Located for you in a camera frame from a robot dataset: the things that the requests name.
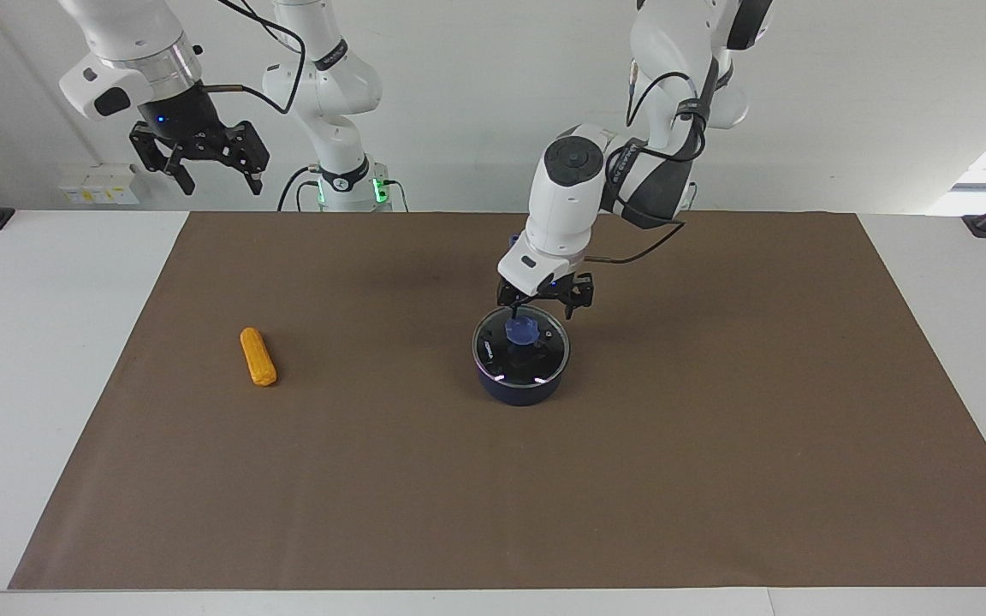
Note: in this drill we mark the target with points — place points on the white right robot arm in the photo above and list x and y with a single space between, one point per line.
129 34

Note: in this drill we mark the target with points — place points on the glass lid with blue knob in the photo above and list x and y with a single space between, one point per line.
536 351

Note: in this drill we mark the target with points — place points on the white wall outlet box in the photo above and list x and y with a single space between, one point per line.
99 184

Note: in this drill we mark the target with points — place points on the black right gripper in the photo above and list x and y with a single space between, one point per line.
193 137

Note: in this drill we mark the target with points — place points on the yellow toy corn cob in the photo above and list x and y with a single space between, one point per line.
258 358

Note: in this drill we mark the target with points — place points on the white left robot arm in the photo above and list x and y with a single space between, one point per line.
566 197

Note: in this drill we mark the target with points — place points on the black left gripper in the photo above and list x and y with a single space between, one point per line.
555 287

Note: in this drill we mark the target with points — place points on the brown table mat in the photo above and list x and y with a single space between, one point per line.
544 479

